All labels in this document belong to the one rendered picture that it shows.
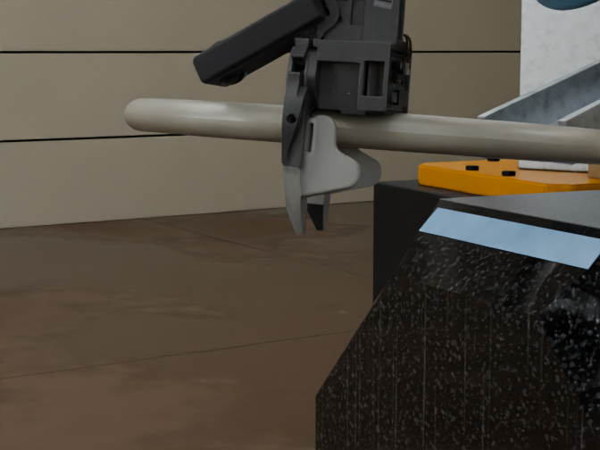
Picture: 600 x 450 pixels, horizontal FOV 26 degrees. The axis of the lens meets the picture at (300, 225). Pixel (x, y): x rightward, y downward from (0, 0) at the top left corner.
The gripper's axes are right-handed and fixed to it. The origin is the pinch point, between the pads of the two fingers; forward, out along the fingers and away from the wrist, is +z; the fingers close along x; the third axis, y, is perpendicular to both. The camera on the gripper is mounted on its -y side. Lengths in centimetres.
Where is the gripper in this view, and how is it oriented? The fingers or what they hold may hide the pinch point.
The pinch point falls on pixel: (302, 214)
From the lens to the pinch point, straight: 104.1
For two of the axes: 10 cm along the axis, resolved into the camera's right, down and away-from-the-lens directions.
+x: 3.2, -0.6, 9.5
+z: -0.7, 9.9, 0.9
